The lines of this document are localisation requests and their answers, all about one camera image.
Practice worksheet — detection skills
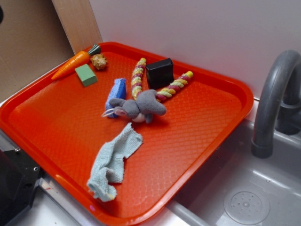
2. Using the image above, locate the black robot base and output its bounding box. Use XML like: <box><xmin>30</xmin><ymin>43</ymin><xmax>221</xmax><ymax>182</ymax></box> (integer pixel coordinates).
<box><xmin>0</xmin><ymin>150</ymin><xmax>41</xmax><ymax>226</ymax></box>

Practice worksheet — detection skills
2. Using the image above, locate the black plastic box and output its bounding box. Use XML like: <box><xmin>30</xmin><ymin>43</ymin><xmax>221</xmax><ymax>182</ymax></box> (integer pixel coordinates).
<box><xmin>146</xmin><ymin>58</ymin><xmax>174</xmax><ymax>89</ymax></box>

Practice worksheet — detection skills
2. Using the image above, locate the grey plush mouse toy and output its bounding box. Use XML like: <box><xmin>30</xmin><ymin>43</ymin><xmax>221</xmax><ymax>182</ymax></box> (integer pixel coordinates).
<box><xmin>102</xmin><ymin>89</ymin><xmax>166</xmax><ymax>124</ymax></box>

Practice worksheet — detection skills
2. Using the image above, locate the blue sponge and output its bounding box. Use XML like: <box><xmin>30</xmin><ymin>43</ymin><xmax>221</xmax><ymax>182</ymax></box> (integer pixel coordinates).
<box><xmin>104</xmin><ymin>78</ymin><xmax>127</xmax><ymax>118</ymax></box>

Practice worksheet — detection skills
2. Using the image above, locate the orange plastic tray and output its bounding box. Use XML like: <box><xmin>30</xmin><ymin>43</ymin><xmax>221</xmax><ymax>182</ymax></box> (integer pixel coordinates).
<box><xmin>0</xmin><ymin>42</ymin><xmax>253</xmax><ymax>226</ymax></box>

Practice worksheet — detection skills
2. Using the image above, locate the light blue cloth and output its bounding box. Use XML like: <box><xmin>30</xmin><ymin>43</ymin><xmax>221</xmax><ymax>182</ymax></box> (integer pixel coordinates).
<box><xmin>87</xmin><ymin>123</ymin><xmax>143</xmax><ymax>202</ymax></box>

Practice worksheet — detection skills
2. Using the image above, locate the green block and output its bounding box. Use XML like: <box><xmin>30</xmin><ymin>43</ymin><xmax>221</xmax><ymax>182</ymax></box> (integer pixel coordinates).
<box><xmin>75</xmin><ymin>64</ymin><xmax>98</xmax><ymax>87</ymax></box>

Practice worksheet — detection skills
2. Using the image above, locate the tan knobbly ball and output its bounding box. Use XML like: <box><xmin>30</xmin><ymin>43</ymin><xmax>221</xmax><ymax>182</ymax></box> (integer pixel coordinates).
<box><xmin>90</xmin><ymin>54</ymin><xmax>107</xmax><ymax>70</ymax></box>

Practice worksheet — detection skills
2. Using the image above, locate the orange toy carrot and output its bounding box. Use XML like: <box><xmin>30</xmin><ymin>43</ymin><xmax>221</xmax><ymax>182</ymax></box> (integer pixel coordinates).
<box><xmin>51</xmin><ymin>44</ymin><xmax>101</xmax><ymax>81</ymax></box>

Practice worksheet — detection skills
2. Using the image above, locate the grey toy sink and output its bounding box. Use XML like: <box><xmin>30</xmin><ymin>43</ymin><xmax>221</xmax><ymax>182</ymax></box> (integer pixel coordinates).
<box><xmin>168</xmin><ymin>120</ymin><xmax>301</xmax><ymax>226</ymax></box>

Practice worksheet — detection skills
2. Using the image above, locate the light wooden board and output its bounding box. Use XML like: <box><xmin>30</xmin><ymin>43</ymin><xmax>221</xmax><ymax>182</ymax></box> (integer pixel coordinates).
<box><xmin>52</xmin><ymin>0</ymin><xmax>103</xmax><ymax>53</ymax></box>

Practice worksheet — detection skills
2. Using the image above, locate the grey toy faucet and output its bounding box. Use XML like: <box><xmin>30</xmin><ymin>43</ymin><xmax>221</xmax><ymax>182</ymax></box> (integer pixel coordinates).
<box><xmin>251</xmin><ymin>50</ymin><xmax>301</xmax><ymax>158</ymax></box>

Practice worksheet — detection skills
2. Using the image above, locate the red yellow rope toy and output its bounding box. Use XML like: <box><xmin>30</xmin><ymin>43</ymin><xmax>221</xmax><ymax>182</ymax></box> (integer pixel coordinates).
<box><xmin>131</xmin><ymin>57</ymin><xmax>194</xmax><ymax>102</ymax></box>

